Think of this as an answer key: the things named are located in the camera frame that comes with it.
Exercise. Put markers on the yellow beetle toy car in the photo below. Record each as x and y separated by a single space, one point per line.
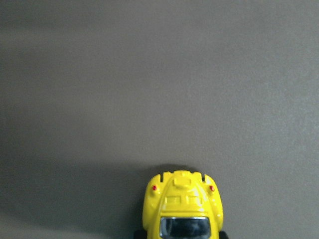
182 205

